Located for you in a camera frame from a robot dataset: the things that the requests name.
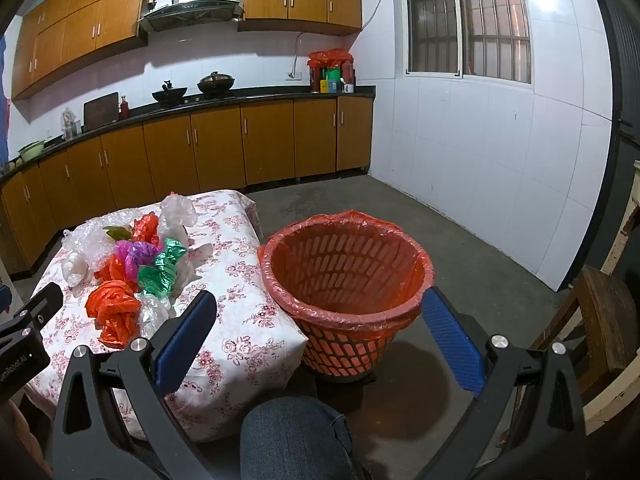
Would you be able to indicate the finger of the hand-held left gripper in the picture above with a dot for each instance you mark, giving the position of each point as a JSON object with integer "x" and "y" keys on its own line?
{"x": 4, "y": 297}
{"x": 40, "y": 305}

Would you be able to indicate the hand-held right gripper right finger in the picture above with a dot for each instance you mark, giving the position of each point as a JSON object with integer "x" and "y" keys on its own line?
{"x": 450, "y": 340}

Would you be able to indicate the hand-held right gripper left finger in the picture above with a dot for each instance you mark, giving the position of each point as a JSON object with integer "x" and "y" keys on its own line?
{"x": 184, "y": 342}

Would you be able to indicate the clear plastic bag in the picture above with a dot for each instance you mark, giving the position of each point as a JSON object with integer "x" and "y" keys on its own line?
{"x": 177, "y": 212}
{"x": 152, "y": 312}
{"x": 194, "y": 270}

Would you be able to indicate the white plastic bag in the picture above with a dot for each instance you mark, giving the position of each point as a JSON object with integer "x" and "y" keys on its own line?
{"x": 75, "y": 266}

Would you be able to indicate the green plastic bag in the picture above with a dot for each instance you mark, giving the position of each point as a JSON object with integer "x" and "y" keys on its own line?
{"x": 154, "y": 280}
{"x": 172, "y": 249}

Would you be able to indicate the orange-red plastic bag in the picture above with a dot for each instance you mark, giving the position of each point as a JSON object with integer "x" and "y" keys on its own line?
{"x": 147, "y": 230}
{"x": 112, "y": 310}
{"x": 112, "y": 270}

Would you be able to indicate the bubble wrap sheet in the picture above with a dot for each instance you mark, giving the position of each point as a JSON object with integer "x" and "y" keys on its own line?
{"x": 90, "y": 240}

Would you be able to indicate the purple plastic bag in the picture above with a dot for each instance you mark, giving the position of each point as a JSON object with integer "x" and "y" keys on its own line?
{"x": 135, "y": 256}

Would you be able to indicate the red plastic liner bag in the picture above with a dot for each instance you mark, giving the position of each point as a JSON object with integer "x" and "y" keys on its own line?
{"x": 350, "y": 317}

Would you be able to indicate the orange plastic lattice basket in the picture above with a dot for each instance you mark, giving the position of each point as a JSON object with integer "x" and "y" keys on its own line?
{"x": 345, "y": 355}

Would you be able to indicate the table with floral tablecloth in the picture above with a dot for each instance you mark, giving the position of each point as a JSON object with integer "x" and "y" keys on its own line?
{"x": 240, "y": 310}

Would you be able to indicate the person's leg in jeans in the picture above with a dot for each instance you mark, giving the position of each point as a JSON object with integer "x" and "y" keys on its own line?
{"x": 295, "y": 440}

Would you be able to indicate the green basin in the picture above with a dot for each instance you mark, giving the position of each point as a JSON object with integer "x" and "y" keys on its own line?
{"x": 32, "y": 151}

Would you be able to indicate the brown wooden chair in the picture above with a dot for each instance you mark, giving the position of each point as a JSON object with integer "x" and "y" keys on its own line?
{"x": 600, "y": 320}

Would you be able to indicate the clear plastic bottle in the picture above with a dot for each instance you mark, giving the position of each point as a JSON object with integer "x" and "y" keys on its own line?
{"x": 69, "y": 125}

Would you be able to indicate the pink and blue hanging cloth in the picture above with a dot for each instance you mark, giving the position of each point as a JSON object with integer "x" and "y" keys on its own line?
{"x": 3, "y": 110}

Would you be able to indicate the wooden base cabinets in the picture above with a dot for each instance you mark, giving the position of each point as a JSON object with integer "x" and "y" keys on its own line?
{"x": 200, "y": 150}

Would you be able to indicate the dark cutting board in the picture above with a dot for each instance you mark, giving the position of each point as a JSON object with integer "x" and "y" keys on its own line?
{"x": 100, "y": 112}

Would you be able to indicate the red bottle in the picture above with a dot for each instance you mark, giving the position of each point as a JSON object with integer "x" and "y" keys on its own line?
{"x": 124, "y": 109}

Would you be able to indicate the black gas stove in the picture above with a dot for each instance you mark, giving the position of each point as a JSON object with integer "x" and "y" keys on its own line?
{"x": 200, "y": 100}

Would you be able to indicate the black wok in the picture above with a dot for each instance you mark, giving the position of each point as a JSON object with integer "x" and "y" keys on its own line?
{"x": 169, "y": 94}

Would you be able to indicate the black pot with lid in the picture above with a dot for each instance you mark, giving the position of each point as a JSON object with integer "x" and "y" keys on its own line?
{"x": 216, "y": 82}

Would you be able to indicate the black kitchen countertop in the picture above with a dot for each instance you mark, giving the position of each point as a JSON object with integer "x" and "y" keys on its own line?
{"x": 280, "y": 94}

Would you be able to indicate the white mug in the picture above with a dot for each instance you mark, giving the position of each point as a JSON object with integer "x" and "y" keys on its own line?
{"x": 348, "y": 88}

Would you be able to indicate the dark sauce bottle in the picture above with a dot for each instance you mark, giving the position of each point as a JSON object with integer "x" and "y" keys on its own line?
{"x": 314, "y": 79}

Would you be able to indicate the red knotted plastic bag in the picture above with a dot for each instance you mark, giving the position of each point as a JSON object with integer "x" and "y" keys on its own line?
{"x": 327, "y": 57}

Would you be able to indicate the barred window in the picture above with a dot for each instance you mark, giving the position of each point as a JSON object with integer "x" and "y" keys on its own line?
{"x": 465, "y": 20}

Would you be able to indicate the steel range hood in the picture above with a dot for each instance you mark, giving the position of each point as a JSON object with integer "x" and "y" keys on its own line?
{"x": 192, "y": 7}

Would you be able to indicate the white wall socket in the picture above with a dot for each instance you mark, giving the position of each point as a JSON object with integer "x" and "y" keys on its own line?
{"x": 294, "y": 76}

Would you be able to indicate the wooden wall cabinets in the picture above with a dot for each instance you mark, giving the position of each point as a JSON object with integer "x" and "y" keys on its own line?
{"x": 200, "y": 15}

